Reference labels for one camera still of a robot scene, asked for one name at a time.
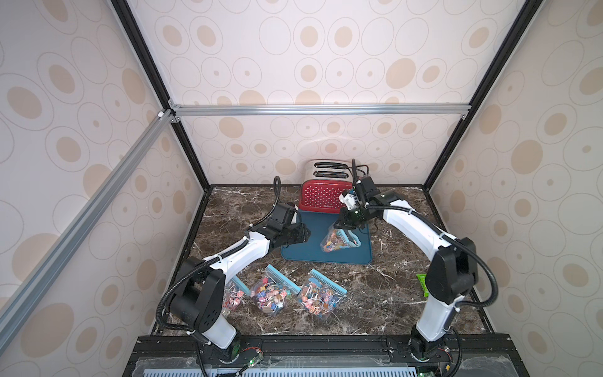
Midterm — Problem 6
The teal rectangular tray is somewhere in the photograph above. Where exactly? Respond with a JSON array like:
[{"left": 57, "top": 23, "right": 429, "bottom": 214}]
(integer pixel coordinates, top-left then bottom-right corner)
[{"left": 281, "top": 211, "right": 372, "bottom": 265}]

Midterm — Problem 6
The candy ziploc bag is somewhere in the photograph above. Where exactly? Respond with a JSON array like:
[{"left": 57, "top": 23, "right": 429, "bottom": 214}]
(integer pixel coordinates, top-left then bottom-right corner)
[
  {"left": 251, "top": 265, "right": 301, "bottom": 316},
  {"left": 297, "top": 269, "right": 348, "bottom": 319},
  {"left": 320, "top": 228, "right": 361, "bottom": 253},
  {"left": 222, "top": 276, "right": 251, "bottom": 316}
]

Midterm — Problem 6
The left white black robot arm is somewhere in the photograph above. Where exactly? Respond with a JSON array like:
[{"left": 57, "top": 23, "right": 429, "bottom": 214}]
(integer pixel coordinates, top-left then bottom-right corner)
[{"left": 155, "top": 203, "right": 310, "bottom": 361}]

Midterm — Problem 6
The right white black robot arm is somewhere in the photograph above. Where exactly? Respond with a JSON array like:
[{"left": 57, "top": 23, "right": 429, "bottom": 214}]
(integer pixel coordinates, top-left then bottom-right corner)
[{"left": 334, "top": 176, "right": 499, "bottom": 361}]

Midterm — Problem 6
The red polka dot toaster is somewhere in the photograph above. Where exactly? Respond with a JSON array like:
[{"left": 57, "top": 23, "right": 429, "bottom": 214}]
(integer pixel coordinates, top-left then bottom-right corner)
[{"left": 299, "top": 160, "right": 353, "bottom": 214}]

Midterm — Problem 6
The green candy packet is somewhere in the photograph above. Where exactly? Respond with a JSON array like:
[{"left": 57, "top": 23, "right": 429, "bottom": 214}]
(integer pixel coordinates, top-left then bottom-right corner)
[{"left": 416, "top": 273, "right": 430, "bottom": 298}]

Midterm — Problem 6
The horizontal aluminium frame bar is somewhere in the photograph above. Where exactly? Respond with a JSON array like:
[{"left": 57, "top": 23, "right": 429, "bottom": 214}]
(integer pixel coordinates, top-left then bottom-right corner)
[{"left": 174, "top": 103, "right": 471, "bottom": 117}]

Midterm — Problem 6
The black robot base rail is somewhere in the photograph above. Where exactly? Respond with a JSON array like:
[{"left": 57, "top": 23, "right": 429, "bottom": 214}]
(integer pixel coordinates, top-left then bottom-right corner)
[{"left": 123, "top": 334, "right": 528, "bottom": 376}]

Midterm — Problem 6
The left slanted aluminium frame bar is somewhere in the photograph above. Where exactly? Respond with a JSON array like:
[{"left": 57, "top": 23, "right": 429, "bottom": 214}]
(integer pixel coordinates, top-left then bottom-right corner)
[{"left": 1, "top": 109, "right": 174, "bottom": 353}]

